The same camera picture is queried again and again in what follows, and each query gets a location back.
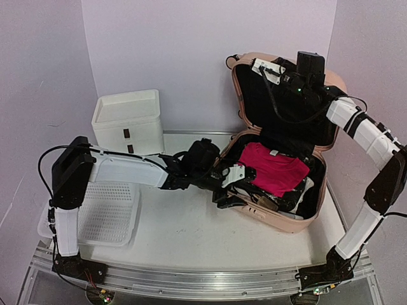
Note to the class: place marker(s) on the white perforated plastic basket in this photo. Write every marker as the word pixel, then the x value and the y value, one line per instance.
pixel 108 214

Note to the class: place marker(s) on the pink hard-shell suitcase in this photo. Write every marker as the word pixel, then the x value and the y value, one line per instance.
pixel 307 142

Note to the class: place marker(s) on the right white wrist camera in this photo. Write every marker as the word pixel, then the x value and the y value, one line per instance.
pixel 272 71

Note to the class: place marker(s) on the white plastic drawer unit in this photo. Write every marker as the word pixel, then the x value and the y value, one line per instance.
pixel 129 123

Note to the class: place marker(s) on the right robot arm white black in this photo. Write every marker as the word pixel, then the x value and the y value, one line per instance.
pixel 311 82

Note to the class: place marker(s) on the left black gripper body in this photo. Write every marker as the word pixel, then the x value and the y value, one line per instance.
pixel 222 199

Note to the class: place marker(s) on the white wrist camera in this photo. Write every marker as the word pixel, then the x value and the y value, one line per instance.
pixel 272 71
pixel 234 174

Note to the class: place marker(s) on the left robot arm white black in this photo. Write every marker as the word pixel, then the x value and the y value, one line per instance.
pixel 82 163

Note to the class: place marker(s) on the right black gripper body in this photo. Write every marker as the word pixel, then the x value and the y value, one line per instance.
pixel 295 83

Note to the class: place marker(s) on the black white patterned garment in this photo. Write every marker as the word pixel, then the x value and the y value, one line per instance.
pixel 289 203

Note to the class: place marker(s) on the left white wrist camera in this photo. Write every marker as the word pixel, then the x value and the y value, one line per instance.
pixel 234 174

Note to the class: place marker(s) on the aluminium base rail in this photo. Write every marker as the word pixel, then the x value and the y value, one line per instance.
pixel 42 285

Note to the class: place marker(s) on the magenta t-shirt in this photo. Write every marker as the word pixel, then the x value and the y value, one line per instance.
pixel 275 174

